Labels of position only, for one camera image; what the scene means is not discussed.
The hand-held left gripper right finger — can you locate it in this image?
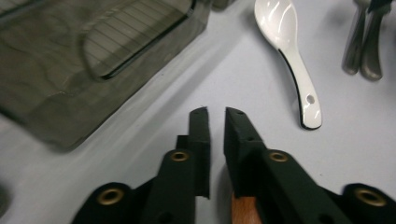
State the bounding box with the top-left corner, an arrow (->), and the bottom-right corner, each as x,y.
223,106 -> 353,224

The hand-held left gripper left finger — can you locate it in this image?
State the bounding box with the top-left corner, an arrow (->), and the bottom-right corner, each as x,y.
141,106 -> 211,224

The brown wooden spoon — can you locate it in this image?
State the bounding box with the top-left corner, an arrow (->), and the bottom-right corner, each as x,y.
231,192 -> 260,224

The white ceramic spoon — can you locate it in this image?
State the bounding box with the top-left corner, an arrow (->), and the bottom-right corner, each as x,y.
254,0 -> 323,131

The transparent grey storage bin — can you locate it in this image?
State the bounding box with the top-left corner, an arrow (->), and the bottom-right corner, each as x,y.
211,0 -> 236,10
0,0 -> 213,150

